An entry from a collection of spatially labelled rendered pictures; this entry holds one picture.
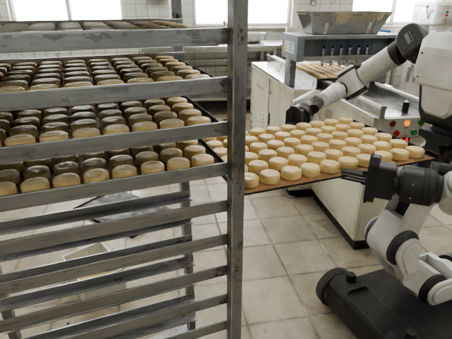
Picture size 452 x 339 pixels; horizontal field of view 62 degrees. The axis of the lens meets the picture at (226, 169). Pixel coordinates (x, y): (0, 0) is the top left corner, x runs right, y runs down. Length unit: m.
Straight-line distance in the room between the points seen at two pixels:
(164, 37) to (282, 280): 1.66
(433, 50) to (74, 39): 1.11
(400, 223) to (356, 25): 1.61
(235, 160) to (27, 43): 0.42
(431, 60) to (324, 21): 1.32
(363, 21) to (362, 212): 1.25
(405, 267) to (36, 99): 1.31
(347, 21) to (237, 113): 2.04
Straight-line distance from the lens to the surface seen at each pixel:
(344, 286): 1.85
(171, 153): 0.87
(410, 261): 1.56
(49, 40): 0.69
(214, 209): 0.84
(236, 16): 0.71
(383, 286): 1.97
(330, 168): 0.98
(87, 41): 0.69
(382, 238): 1.53
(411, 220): 1.52
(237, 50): 0.72
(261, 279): 2.14
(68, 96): 0.70
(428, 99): 1.46
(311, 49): 2.68
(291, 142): 1.13
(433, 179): 0.96
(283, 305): 2.01
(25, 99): 0.71
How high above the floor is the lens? 1.38
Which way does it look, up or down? 24 degrees down
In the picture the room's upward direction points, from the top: straight up
